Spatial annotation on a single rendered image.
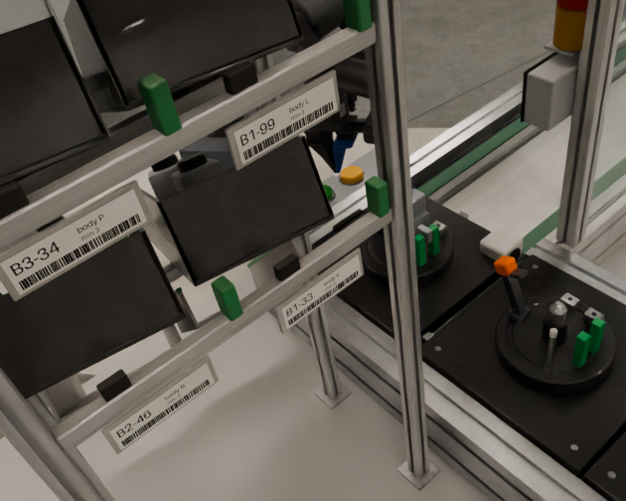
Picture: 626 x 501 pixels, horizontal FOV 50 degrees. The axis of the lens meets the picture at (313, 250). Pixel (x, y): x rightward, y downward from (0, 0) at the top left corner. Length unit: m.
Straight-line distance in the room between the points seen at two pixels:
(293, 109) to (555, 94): 0.49
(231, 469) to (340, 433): 0.16
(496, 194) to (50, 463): 0.89
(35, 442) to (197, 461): 0.53
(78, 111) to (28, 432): 0.20
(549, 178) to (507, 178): 0.07
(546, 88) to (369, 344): 0.39
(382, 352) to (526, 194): 0.44
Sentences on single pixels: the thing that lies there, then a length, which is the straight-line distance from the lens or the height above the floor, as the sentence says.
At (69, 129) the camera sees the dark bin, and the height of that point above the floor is 1.48.
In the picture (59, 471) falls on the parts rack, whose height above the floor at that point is 1.28.
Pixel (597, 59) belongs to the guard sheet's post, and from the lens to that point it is 0.87.
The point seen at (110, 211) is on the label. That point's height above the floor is 1.45.
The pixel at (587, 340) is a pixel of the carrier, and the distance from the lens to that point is 0.82.
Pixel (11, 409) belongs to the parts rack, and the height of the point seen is 1.36.
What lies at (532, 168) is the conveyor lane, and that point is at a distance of 1.25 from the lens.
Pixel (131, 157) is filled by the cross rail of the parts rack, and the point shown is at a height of 1.47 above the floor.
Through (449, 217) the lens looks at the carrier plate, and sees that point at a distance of 1.06.
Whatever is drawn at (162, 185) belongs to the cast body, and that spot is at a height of 1.26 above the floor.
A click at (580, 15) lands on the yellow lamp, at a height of 1.31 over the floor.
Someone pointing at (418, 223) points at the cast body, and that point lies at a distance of 0.93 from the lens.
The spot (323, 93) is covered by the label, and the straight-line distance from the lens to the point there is 0.45.
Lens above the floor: 1.66
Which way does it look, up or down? 42 degrees down
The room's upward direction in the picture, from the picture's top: 12 degrees counter-clockwise
